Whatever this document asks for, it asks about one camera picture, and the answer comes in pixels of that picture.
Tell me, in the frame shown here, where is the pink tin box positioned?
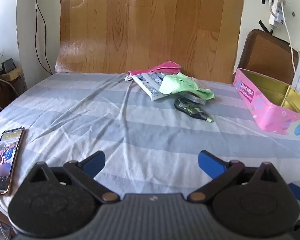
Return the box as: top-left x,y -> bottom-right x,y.
233,68 -> 300,139

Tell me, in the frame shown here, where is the smartphone with lit screen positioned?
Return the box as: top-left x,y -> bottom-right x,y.
0,127 -> 26,195

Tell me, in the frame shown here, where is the white blue tissue packet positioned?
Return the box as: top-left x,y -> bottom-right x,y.
124,72 -> 174,101

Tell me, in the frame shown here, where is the striped grey bed sheet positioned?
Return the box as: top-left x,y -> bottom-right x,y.
0,73 -> 300,240

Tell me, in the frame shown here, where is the yellow card case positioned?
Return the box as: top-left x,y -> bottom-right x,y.
178,92 -> 206,105

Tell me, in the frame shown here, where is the pink knitted cloth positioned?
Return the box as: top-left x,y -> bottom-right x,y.
127,61 -> 181,75

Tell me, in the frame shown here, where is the white charging cable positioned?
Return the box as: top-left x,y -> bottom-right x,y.
279,0 -> 299,88

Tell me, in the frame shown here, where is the brown chair backrest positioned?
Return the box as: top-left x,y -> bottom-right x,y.
238,29 -> 298,85

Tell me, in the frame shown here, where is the light green cloth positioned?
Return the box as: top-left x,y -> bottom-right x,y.
159,73 -> 215,100

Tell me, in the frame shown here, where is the wooden pattern wall sheet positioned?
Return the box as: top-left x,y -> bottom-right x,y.
55,0 -> 243,83

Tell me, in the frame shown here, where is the black hanging cable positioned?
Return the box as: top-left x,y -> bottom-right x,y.
31,0 -> 53,75

